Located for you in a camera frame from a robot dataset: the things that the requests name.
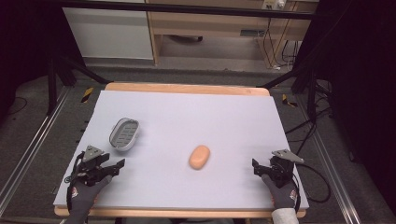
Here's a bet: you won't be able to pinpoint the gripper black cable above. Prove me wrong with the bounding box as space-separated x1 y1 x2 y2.
64 150 86 213
290 162 332 213

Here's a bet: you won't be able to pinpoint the black floor cables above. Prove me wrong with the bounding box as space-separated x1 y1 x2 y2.
284 79 334 157

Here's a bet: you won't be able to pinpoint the hanging desk cables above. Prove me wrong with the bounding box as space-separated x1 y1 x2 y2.
262 17 301 71

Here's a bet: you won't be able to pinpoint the grey soap dish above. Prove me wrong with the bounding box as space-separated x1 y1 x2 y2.
108 117 140 152

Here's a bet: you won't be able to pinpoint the white power strip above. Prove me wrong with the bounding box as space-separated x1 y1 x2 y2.
262 0 287 11

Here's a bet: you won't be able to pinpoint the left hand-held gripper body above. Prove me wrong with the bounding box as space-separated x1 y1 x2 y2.
74 145 121 188

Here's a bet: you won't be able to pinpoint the white table mat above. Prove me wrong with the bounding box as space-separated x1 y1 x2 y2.
52 90 310 210

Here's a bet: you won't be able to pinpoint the wooden desk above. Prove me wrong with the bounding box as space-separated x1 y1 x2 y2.
145 0 319 68

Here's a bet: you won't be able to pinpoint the yellow black floor tape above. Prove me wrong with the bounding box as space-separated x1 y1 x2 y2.
80 87 94 104
281 93 299 108

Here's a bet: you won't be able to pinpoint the person's right hand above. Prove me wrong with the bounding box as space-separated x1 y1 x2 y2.
261 173 299 210

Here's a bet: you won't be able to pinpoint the white cabinet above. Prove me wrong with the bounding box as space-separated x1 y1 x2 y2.
62 7 154 61

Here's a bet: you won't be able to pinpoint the black metal stand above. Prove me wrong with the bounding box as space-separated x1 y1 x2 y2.
46 50 110 117
256 64 332 123

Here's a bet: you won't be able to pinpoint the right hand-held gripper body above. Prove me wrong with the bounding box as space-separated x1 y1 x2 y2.
266 148 305 189

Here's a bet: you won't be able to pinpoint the thin black floor cable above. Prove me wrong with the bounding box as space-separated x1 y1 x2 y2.
7 96 29 117

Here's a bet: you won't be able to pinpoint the wooden table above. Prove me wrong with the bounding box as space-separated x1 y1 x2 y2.
53 81 308 219

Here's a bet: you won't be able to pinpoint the person's left hand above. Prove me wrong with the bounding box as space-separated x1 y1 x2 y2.
66 175 114 217

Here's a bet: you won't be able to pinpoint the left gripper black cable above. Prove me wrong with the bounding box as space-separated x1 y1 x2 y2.
64 150 86 213

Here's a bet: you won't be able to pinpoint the metal floor rail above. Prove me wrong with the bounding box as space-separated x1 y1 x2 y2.
295 92 362 224
0 86 72 217

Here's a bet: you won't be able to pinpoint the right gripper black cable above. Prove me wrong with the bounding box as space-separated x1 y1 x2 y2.
290 162 332 213

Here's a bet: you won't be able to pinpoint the black horizontal frame bar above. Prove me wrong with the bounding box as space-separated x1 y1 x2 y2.
46 0 316 21

